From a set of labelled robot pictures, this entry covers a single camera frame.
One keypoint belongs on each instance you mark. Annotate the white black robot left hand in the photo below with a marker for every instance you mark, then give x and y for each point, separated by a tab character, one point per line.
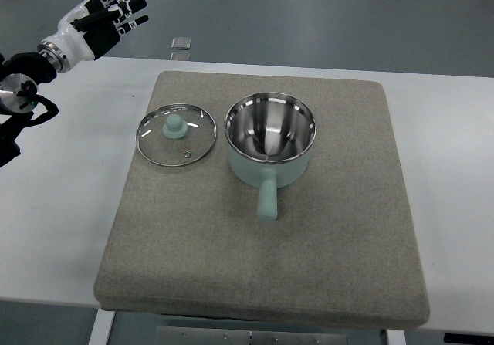
90	30

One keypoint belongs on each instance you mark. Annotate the glass lid with green knob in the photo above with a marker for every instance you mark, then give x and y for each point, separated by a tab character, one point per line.
176	135

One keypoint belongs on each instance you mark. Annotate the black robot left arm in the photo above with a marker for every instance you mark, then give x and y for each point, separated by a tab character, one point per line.
20	98

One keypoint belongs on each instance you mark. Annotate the small metal floor plate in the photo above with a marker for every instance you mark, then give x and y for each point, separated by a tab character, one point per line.
180	43

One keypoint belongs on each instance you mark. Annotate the mint green saucepan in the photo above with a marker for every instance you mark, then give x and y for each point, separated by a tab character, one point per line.
270	138

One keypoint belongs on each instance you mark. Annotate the black label strip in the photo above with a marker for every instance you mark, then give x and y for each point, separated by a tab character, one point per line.
469	339

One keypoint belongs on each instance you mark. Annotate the grey metal bracket plate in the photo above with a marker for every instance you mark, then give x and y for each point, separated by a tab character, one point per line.
190	335

